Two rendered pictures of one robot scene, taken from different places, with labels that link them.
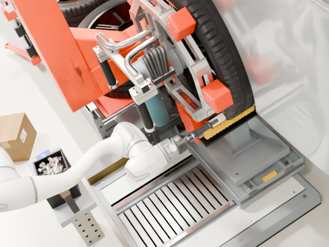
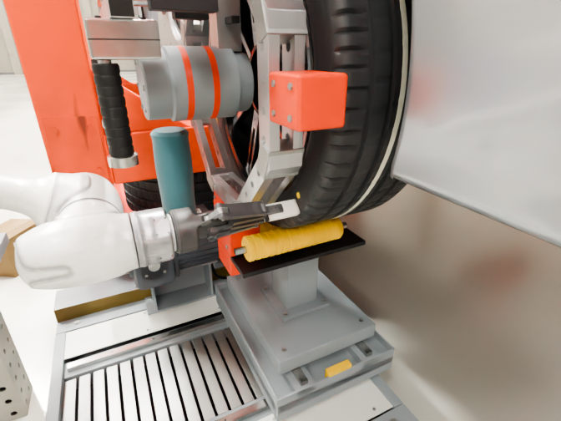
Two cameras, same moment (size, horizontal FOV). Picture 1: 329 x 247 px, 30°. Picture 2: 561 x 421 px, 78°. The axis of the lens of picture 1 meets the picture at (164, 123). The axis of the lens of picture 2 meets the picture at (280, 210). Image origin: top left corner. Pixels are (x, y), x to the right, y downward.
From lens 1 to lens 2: 1.85 m
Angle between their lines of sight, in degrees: 21
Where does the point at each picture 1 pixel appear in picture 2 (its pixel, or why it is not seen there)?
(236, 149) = (290, 309)
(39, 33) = (24, 19)
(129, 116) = not seen: hidden behind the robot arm
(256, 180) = (313, 370)
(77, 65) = (83, 113)
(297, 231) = not seen: outside the picture
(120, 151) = (41, 211)
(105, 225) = (42, 394)
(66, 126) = not seen: hidden behind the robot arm
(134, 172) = (26, 253)
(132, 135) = (88, 186)
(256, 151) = (322, 320)
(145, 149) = (91, 210)
